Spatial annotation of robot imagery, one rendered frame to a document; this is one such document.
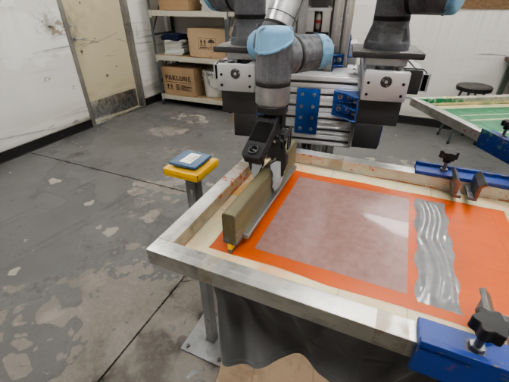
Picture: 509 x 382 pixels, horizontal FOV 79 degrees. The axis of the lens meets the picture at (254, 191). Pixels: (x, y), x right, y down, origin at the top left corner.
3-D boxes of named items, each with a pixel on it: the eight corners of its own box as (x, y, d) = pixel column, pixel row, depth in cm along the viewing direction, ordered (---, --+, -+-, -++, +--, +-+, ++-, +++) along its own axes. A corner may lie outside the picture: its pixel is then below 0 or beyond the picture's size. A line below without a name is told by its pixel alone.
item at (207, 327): (180, 349, 145) (140, 170, 95) (204, 312, 163) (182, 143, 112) (221, 367, 138) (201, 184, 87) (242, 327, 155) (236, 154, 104)
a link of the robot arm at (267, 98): (283, 90, 62) (247, 86, 64) (282, 112, 64) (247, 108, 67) (295, 82, 68) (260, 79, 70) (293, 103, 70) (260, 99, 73)
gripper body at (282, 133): (291, 149, 77) (295, 101, 71) (280, 163, 70) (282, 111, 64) (263, 144, 80) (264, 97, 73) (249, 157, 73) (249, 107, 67)
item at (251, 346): (223, 368, 86) (212, 257, 64) (229, 357, 89) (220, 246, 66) (400, 450, 70) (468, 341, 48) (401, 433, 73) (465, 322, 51)
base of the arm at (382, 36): (362, 44, 116) (367, 14, 111) (405, 45, 113) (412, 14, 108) (363, 50, 104) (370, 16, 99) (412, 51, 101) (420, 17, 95)
